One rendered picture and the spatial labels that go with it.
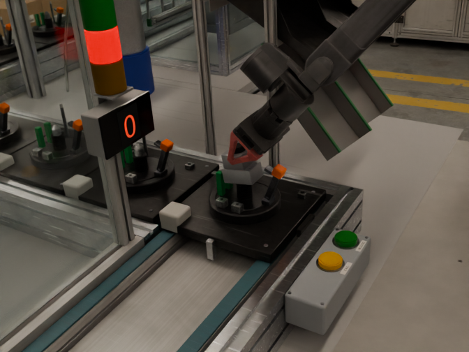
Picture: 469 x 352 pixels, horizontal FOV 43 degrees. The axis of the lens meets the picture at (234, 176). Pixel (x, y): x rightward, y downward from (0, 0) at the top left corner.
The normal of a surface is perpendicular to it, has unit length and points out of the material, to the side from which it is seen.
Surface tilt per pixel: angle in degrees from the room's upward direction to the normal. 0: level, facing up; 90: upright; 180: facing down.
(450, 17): 90
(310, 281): 0
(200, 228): 0
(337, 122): 45
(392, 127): 0
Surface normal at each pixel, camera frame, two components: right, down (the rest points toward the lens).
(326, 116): 0.49, -0.41
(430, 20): -0.46, 0.47
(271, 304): -0.06, -0.87
